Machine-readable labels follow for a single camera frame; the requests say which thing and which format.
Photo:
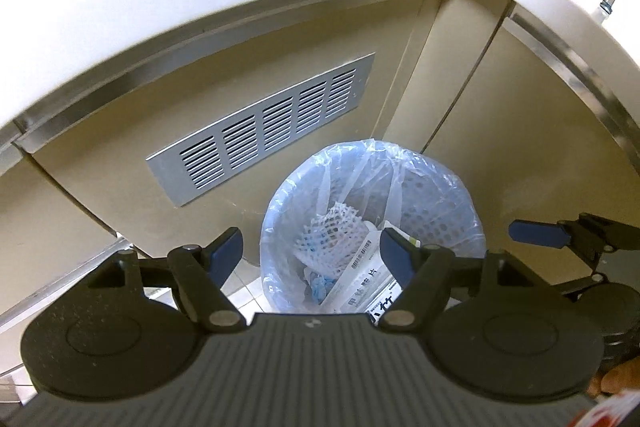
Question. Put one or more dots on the blue face mask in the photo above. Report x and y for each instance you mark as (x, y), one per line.
(320, 287)

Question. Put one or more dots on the person's right hand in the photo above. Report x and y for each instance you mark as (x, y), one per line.
(607, 377)

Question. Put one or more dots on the silver cabinet vent grille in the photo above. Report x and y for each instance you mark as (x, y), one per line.
(260, 132)

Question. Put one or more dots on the white foam fruit net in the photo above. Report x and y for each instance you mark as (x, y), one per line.
(330, 232)

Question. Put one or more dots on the beige base cabinet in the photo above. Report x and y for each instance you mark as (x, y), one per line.
(500, 117)

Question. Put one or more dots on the red white cloth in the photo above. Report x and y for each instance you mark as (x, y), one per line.
(607, 412)

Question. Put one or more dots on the white green medicine box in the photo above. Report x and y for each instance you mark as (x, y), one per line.
(357, 282)

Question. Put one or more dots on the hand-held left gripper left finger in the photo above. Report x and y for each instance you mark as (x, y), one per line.
(225, 254)

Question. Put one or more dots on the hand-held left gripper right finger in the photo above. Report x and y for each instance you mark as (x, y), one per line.
(397, 257)

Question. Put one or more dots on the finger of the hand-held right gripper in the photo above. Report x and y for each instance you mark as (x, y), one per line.
(537, 232)
(580, 288)

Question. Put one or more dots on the white printed package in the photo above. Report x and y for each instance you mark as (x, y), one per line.
(382, 307)

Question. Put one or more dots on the blue lined wastebasket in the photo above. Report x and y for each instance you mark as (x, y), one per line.
(440, 207)

